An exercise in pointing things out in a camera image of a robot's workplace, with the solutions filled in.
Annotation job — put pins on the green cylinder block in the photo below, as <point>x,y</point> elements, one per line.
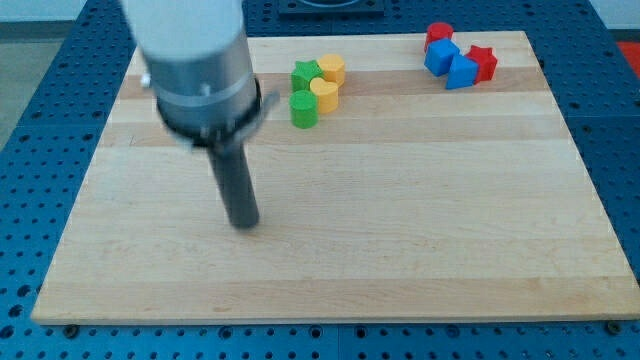
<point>303,106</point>

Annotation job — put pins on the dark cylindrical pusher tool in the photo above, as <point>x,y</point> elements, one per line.
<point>235,186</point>

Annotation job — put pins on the blue cube block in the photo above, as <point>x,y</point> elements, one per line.
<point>439,56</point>

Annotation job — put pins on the yellow cylinder block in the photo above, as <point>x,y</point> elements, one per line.
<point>333,68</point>

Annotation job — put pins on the red star block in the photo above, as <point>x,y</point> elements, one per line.
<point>485,59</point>

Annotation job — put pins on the red cylinder block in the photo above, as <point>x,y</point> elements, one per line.
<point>437,31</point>

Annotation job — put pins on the blue triangle block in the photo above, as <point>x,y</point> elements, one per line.
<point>462,73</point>

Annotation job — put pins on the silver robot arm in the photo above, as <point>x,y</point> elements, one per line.
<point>198,58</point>

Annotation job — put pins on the light wooden board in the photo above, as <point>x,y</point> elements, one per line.
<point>408,203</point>

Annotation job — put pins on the yellow heart block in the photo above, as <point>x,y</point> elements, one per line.
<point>327,94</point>

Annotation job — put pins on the green star block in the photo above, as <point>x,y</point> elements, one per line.
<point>303,73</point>

